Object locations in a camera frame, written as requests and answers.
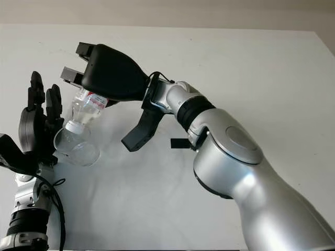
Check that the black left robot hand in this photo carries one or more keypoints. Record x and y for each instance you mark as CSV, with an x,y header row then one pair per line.
x,y
30,125

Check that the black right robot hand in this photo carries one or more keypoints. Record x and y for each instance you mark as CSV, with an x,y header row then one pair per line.
x,y
112,73

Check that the clear plastic water bottle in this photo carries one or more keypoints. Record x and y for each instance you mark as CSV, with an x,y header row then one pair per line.
x,y
86,109

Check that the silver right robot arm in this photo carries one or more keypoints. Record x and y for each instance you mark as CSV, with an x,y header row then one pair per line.
x,y
235,157

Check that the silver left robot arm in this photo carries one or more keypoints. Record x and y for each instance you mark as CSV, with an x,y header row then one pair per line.
x,y
28,198

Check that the clear plastic cup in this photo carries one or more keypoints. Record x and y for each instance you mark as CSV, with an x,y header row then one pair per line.
x,y
78,151

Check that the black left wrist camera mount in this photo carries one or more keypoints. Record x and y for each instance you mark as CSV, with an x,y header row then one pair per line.
x,y
10,154

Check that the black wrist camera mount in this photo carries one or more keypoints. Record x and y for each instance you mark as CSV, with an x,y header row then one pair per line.
x,y
142,130
10,154

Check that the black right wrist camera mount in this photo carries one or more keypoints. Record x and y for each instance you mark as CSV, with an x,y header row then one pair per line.
x,y
142,130

